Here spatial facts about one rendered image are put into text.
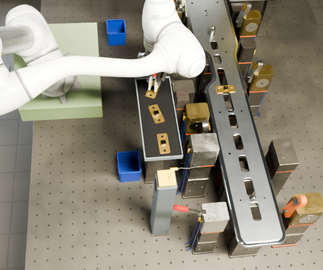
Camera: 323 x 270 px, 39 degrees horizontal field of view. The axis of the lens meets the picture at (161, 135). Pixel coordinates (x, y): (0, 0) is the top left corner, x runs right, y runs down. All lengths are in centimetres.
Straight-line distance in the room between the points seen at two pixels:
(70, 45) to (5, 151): 112
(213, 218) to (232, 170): 25
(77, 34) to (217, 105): 72
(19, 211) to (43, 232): 86
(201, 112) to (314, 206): 56
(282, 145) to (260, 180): 17
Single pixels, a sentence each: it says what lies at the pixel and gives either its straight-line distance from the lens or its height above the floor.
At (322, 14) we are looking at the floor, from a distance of 415.
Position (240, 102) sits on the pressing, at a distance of 203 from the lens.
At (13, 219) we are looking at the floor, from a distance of 286.
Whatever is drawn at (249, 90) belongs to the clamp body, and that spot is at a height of 94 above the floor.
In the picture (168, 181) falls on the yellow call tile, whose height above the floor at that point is 116.
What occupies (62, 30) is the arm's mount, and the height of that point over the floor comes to 104.
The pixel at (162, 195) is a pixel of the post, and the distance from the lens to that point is 164.
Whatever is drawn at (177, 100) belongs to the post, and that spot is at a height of 109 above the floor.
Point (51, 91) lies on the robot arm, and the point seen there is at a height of 105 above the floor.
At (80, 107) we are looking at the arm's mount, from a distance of 222.
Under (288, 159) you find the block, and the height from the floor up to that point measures 103.
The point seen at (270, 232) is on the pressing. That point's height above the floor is 100.
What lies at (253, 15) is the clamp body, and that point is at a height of 105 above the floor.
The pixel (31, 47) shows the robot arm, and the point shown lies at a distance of 192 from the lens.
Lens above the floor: 257
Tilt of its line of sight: 57 degrees down
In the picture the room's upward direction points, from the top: 6 degrees clockwise
